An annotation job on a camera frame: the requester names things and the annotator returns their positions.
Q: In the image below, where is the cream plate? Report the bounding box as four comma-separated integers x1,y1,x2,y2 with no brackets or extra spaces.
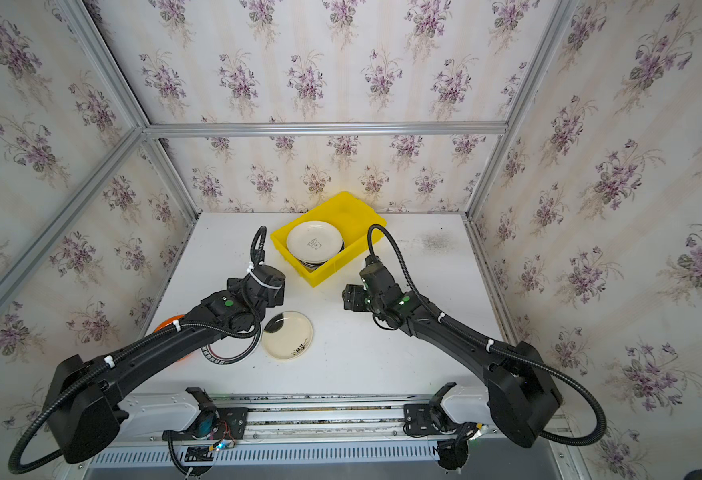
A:
261,311,314,361

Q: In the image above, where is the translucent white plate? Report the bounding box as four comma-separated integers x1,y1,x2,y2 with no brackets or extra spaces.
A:
286,221,345,264

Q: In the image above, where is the black plate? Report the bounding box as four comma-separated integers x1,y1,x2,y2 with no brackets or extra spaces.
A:
299,259,335,271

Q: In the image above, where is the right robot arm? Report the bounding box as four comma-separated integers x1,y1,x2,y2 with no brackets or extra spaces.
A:
342,259,562,448

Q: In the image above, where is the green rim plate under arm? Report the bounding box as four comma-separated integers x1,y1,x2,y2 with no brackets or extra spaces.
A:
201,330,262,366

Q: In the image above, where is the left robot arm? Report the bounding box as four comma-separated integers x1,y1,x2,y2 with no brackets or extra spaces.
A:
44,264,286,464

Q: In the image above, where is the yellow plastic bin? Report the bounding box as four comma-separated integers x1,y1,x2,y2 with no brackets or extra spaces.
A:
271,192,386,287

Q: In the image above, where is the orange plate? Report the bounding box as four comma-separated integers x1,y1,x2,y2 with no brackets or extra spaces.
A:
154,315,184,332

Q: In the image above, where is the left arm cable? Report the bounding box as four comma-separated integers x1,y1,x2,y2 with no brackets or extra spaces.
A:
250,225,268,271

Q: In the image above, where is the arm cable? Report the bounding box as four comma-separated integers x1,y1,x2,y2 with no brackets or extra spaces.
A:
250,225,268,271
366,224,608,447

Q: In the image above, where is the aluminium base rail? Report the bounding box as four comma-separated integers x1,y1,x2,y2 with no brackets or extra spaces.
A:
62,383,571,475

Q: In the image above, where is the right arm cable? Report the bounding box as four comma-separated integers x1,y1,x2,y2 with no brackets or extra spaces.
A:
366,224,608,447

